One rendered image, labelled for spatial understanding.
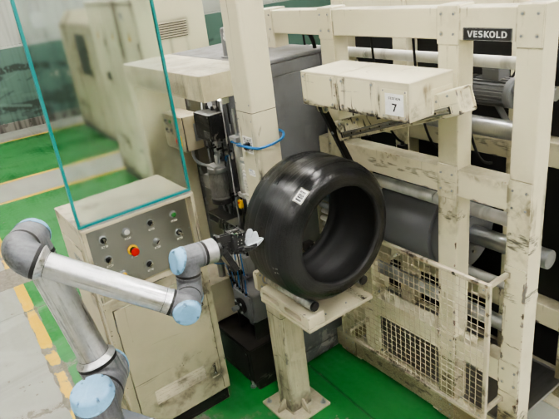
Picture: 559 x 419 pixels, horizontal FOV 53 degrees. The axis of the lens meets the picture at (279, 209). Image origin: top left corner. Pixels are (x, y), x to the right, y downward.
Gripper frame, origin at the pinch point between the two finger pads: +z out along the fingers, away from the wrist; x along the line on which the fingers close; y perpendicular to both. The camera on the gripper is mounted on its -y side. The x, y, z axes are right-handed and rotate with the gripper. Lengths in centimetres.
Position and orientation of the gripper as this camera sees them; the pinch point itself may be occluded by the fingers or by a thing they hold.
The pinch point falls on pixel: (260, 240)
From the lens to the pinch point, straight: 215.3
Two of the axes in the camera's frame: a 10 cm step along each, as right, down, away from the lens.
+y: -0.4, -9.4, -3.4
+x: -5.9, -2.6, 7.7
